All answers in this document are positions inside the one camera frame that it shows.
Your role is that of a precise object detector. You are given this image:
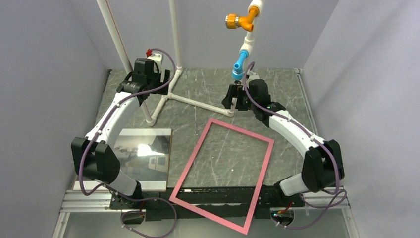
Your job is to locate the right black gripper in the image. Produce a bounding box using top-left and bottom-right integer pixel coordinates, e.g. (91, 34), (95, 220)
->
(221, 85), (258, 111)

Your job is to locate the photo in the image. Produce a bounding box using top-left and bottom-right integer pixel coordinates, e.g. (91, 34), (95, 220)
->
(113, 128), (172, 191)

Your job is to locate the pink wooden picture frame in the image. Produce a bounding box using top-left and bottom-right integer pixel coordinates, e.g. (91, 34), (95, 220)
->
(170, 118), (274, 235)

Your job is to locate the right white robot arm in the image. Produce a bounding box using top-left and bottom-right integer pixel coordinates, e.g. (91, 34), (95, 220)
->
(221, 79), (345, 206)

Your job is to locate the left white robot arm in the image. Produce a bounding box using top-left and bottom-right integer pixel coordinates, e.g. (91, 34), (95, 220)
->
(71, 58), (172, 208)

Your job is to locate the blue nozzle fitting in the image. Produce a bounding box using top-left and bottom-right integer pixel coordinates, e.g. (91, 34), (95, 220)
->
(232, 50), (249, 81)

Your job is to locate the orange nozzle fitting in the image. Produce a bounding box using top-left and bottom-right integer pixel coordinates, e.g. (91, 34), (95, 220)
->
(225, 5), (260, 32)

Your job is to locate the white PVC pipe stand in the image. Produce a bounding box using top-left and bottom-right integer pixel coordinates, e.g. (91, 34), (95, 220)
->
(97, 0), (265, 126)

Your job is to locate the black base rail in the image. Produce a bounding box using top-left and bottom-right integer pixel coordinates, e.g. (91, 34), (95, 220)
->
(109, 185), (304, 221)

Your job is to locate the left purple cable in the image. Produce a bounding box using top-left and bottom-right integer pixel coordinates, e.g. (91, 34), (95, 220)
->
(78, 48), (178, 238)

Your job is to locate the aluminium extrusion rail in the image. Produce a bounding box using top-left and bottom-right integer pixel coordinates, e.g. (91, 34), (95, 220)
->
(61, 187), (351, 212)

